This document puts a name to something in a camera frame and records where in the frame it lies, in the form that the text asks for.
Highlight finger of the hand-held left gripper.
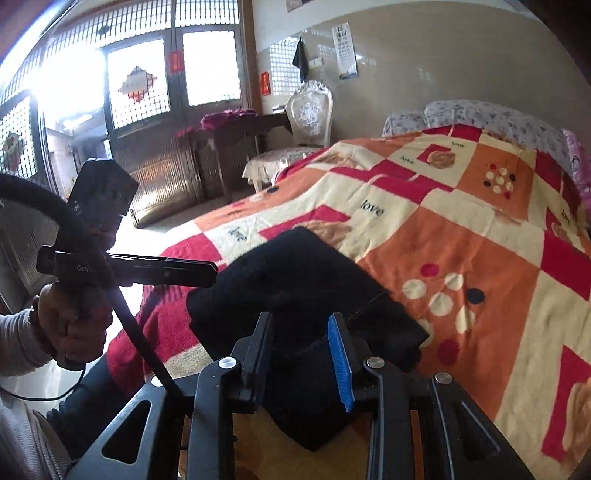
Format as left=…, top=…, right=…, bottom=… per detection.
left=106, top=253, right=219, bottom=289

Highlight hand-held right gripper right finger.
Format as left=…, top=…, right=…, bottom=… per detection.
left=327, top=312, right=528, bottom=480

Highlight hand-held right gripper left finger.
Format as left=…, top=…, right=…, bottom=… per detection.
left=69, top=311, right=276, bottom=480

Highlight black pants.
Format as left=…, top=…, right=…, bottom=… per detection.
left=187, top=226, right=431, bottom=453

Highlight person's left forearm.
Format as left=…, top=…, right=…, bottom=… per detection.
left=0, top=307, right=53, bottom=380

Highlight person's left hand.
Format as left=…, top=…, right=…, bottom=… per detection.
left=38, top=279, right=115, bottom=366

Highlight red and beige fuzzy blanket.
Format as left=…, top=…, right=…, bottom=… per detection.
left=107, top=277, right=416, bottom=480

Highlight lattice glass door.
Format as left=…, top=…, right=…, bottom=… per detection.
left=102, top=0, right=256, bottom=228

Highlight red diamond door decoration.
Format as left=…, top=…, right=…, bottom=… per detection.
left=118, top=66, right=158, bottom=105

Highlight dark wooden table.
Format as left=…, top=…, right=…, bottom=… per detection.
left=178, top=111, right=295, bottom=205

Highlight magenta cloth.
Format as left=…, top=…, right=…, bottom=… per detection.
left=177, top=109, right=260, bottom=139

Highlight person's dark trousers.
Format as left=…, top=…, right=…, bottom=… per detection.
left=45, top=357, right=158, bottom=462

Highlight checkered orange red blanket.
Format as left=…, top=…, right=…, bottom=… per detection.
left=159, top=124, right=591, bottom=480

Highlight white ornate chair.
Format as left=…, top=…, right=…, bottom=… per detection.
left=242, top=80, right=334, bottom=192

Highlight person's white sweater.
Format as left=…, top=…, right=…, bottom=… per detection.
left=0, top=391, right=73, bottom=480

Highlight dark hanging cloth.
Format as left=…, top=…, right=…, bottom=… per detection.
left=292, top=38, right=309, bottom=82

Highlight small floral pillow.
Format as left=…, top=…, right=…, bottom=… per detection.
left=382, top=110, right=431, bottom=138

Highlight large floral pillow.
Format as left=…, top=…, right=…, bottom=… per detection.
left=423, top=100, right=574, bottom=163

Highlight pink patterned cloth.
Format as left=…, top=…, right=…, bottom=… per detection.
left=560, top=128, right=591, bottom=214

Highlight black corrugated cable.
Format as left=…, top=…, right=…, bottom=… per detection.
left=0, top=172, right=183, bottom=400

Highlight thin black cable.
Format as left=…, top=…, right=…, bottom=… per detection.
left=0, top=362, right=87, bottom=402

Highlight wall calendar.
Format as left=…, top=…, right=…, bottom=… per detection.
left=331, top=21, right=359, bottom=81

